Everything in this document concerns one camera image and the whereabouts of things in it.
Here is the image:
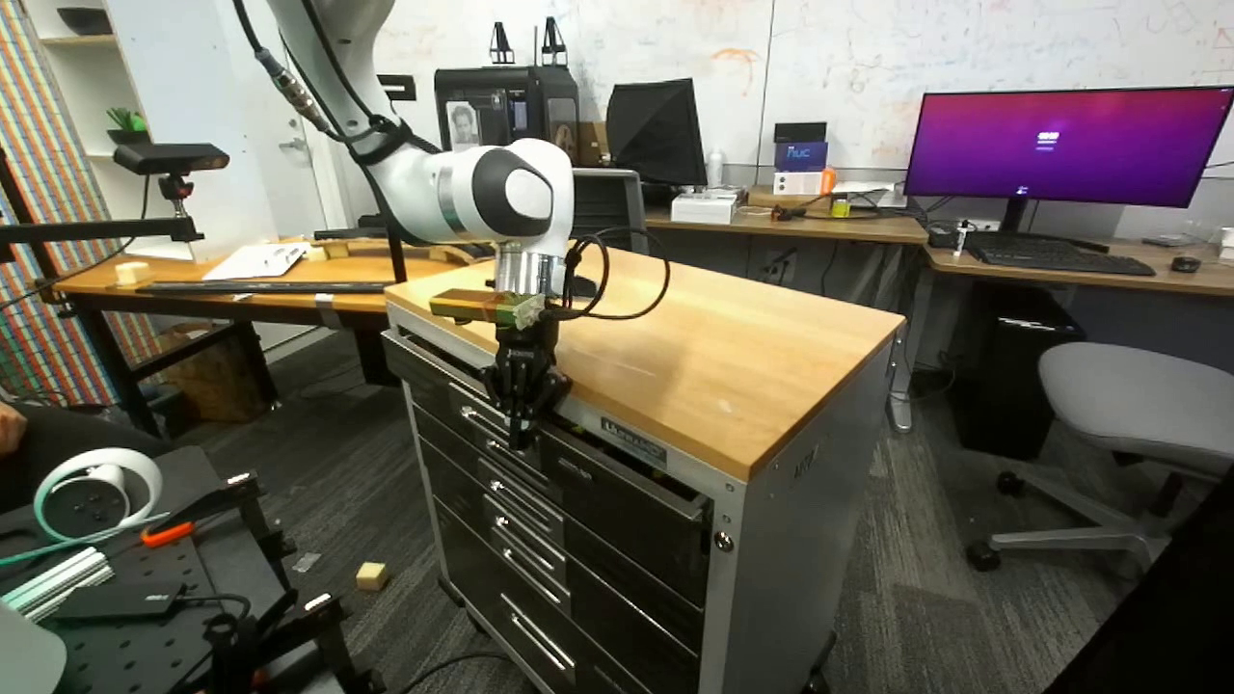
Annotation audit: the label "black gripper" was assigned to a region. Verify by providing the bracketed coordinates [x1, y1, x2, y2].
[482, 319, 574, 454]

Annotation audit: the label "bare person hand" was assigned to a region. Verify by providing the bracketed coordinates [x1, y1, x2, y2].
[0, 398, 36, 463]

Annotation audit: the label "grey tool cabinet wood top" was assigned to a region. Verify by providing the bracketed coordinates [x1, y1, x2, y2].
[380, 234, 909, 694]

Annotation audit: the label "dark mesh office chair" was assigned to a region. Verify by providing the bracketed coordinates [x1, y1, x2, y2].
[571, 167, 652, 256]

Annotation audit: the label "white flat box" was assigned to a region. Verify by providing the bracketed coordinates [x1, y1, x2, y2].
[668, 184, 743, 229]

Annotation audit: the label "black metal bar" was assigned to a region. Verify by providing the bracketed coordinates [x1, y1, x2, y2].
[128, 278, 389, 296]

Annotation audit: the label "brown cardboard box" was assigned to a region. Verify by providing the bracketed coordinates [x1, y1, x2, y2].
[162, 324, 279, 427]

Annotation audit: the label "white paper sheets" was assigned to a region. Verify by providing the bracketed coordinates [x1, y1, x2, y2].
[199, 239, 312, 290]

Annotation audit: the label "black computer case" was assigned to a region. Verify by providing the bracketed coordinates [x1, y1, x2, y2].
[433, 67, 583, 154]

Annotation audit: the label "black turned monitor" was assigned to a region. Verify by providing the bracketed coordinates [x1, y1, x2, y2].
[607, 72, 708, 197]

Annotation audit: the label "wooden desk grey legs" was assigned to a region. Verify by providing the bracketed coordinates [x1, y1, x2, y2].
[641, 206, 933, 436]

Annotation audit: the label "orange white small box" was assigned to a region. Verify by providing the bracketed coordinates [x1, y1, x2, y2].
[772, 167, 842, 200]

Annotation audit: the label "dark blue box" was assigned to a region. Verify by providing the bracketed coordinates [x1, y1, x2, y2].
[772, 121, 834, 179]

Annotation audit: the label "white power strip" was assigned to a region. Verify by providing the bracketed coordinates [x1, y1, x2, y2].
[834, 181, 909, 217]

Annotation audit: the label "black breadboard platform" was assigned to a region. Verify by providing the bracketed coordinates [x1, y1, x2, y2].
[0, 441, 353, 694]

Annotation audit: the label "colourful striped fabric panel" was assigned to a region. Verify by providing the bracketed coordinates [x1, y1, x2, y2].
[0, 0, 172, 410]

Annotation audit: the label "black computer tower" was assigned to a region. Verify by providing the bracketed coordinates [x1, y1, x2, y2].
[957, 283, 1085, 463]

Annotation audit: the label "small green plant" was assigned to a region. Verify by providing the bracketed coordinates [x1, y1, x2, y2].
[105, 104, 153, 146]

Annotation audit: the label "silver aluminium bar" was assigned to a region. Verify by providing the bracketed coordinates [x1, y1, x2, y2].
[0, 542, 121, 630]

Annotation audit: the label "grey rounded object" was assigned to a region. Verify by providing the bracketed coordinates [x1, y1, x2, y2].
[0, 596, 69, 694]

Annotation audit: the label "black computer keyboard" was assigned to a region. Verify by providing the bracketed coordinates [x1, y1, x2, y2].
[964, 234, 1162, 283]

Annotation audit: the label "wooden monitor desk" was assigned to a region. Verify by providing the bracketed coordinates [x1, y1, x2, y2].
[920, 239, 1234, 379]

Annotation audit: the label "black item on shelf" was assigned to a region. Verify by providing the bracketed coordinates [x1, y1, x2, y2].
[53, 5, 117, 38]

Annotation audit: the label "purple screen computer monitor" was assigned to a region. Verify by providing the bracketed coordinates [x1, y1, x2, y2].
[903, 86, 1234, 244]

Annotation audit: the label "grey office chair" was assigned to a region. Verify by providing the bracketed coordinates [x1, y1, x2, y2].
[964, 339, 1234, 578]

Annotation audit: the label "black foreground panel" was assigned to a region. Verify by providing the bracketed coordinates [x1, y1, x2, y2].
[1045, 468, 1234, 694]

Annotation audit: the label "wooden wrist mount plate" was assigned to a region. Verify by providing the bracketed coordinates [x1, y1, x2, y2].
[429, 287, 550, 335]

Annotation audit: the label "wooden desk black frame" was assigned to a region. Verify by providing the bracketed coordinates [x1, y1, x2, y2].
[49, 239, 484, 416]

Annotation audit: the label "orange handled tool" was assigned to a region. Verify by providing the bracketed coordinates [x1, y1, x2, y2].
[136, 515, 203, 555]

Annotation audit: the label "white round ring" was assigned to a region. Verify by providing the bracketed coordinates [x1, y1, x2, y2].
[29, 443, 164, 551]

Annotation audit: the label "black stereo camera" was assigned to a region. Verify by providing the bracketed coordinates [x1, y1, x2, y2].
[112, 139, 234, 181]

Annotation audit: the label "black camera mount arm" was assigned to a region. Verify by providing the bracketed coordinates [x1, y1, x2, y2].
[0, 146, 207, 310]

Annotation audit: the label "white wall shelf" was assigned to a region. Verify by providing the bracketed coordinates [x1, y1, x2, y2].
[24, 0, 153, 208]

